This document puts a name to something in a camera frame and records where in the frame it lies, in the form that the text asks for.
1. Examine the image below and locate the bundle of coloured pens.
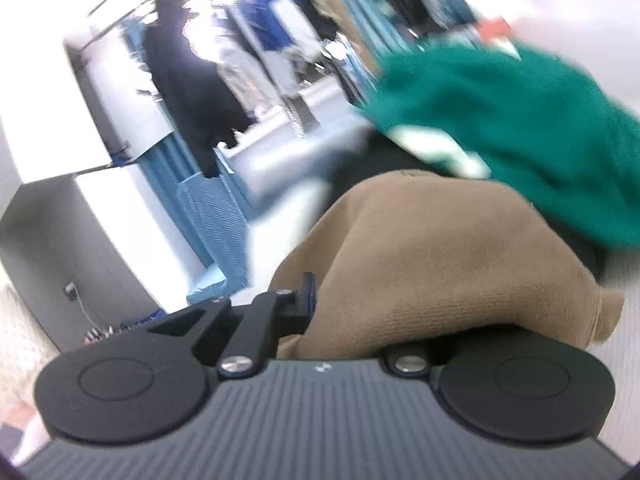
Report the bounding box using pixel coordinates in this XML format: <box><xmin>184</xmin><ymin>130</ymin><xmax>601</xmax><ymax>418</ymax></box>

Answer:
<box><xmin>84</xmin><ymin>326</ymin><xmax>118</xmax><ymax>345</ymax></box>

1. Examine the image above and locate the red item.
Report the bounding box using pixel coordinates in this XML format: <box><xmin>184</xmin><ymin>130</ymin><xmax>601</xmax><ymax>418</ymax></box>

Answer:
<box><xmin>479</xmin><ymin>16</ymin><xmax>517</xmax><ymax>42</ymax></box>

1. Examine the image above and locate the green cloth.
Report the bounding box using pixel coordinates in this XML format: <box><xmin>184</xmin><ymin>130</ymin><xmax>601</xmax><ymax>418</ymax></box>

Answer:
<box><xmin>359</xmin><ymin>41</ymin><xmax>640</xmax><ymax>250</ymax></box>

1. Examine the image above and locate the black hanging coat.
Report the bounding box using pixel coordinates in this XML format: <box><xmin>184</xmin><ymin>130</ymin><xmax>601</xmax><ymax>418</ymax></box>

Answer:
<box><xmin>141</xmin><ymin>0</ymin><xmax>252</xmax><ymax>180</ymax></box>

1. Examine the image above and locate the white charger cable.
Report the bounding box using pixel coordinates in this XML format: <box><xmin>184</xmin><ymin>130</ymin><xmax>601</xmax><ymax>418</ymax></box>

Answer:
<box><xmin>74</xmin><ymin>297</ymin><xmax>103</xmax><ymax>337</ymax></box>

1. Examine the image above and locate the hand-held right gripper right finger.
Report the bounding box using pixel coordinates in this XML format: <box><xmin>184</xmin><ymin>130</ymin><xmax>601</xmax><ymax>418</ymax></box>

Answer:
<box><xmin>382</xmin><ymin>336</ymin><xmax>455</xmax><ymax>379</ymax></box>

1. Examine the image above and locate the blue mesh chair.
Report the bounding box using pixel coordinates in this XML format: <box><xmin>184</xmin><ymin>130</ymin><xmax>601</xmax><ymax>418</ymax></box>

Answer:
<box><xmin>177</xmin><ymin>172</ymin><xmax>252</xmax><ymax>307</ymax></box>

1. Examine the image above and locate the brown hanging garment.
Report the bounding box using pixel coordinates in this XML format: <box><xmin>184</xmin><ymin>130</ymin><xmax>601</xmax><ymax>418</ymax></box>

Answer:
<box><xmin>294</xmin><ymin>0</ymin><xmax>382</xmax><ymax>77</ymax></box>

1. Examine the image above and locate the brown sweater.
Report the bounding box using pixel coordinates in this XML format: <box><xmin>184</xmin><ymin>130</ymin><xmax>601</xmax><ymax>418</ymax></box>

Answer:
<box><xmin>270</xmin><ymin>170</ymin><xmax>626</xmax><ymax>361</ymax></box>

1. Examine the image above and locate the white hanging garment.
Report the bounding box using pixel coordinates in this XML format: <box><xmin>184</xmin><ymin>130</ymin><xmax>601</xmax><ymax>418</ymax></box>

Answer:
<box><xmin>214</xmin><ymin>0</ymin><xmax>303</xmax><ymax>137</ymax></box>

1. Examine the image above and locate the blue curtain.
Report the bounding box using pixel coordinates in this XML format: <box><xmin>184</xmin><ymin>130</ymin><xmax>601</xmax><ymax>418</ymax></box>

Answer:
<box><xmin>125</xmin><ymin>135</ymin><xmax>213</xmax><ymax>273</ymax></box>

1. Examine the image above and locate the white quilted headboard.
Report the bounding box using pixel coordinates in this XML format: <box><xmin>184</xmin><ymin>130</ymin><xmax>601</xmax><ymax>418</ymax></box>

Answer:
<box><xmin>0</xmin><ymin>285</ymin><xmax>58</xmax><ymax>391</ymax></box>

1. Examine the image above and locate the blue hanging garment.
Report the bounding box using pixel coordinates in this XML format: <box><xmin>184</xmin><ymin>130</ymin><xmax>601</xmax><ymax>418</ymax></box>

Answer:
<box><xmin>239</xmin><ymin>0</ymin><xmax>322</xmax><ymax>53</ymax></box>

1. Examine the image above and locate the clothes pile on shelf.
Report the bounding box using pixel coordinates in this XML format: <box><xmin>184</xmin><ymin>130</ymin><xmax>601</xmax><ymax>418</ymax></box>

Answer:
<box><xmin>327</xmin><ymin>0</ymin><xmax>478</xmax><ymax>107</ymax></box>

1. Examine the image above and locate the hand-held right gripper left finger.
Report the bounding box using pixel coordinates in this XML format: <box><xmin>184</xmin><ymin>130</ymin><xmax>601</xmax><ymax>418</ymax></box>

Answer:
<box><xmin>146</xmin><ymin>272</ymin><xmax>317</xmax><ymax>379</ymax></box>

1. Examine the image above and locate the black cloth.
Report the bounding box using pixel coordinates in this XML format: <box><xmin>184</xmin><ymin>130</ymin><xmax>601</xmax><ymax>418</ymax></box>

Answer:
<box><xmin>320</xmin><ymin>127</ymin><xmax>608</xmax><ymax>283</ymax></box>

